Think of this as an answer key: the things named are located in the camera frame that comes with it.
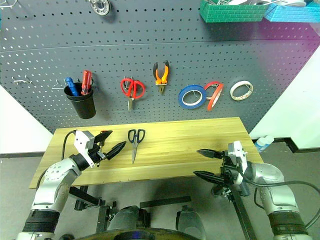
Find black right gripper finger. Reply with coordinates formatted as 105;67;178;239
196;149;225;160
192;170;223;186

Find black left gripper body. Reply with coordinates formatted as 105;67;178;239
88;142;108;165

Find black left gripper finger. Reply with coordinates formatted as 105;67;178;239
93;130;114;147
106;141;127;161

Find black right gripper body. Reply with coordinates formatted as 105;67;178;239
219;149;242;187

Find orange and black pliers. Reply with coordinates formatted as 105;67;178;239
152;59;170;95

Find grey metal pegboard wall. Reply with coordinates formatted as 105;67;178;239
0;0;320;135

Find black plastic cup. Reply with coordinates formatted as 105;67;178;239
64;82;97;120

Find clear bottle with blue label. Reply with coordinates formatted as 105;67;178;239
254;135;275;154

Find dark grey rounded shape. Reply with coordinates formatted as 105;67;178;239
107;205;152;231
175;209;206;238

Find blue tape roll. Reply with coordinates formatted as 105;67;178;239
177;84;208;110

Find dark curved rim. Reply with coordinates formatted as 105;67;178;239
79;226;208;240

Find green brick pattern box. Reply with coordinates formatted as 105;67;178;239
199;0;270;23

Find white printed card pack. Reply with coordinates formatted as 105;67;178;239
228;0;266;6

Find blue brick pattern box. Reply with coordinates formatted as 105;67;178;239
263;2;320;23

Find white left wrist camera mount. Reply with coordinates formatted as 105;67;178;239
74;129;96;168

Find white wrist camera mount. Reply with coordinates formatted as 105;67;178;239
74;129;96;168
227;140;249;185

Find black handled scissors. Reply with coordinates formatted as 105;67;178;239
127;128;146;165

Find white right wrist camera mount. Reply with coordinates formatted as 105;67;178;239
227;140;249;185

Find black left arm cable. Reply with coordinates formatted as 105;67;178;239
36;129;78;191

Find black metal table frame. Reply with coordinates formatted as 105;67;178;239
68;184;258;240

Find red handled scissors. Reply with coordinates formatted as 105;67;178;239
120;77;146;111

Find red handled screwdriver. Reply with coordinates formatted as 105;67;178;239
80;70;93;96

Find blue handled screwdriver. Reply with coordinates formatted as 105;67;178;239
64;77;79;97

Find silver wire pegboard hook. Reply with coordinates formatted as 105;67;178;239
52;79;67;90
0;0;19;10
12;75;33;85

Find steel ball bearing ring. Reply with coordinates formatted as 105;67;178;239
89;0;111;16

